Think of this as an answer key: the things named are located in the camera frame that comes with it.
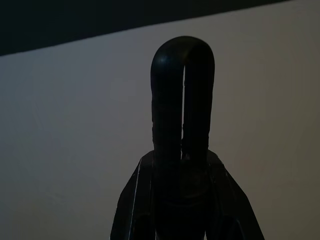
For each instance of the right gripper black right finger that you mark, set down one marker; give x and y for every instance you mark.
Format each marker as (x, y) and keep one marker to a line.
(198, 100)

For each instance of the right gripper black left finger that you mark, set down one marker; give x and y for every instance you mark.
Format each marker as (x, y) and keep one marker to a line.
(167, 100)

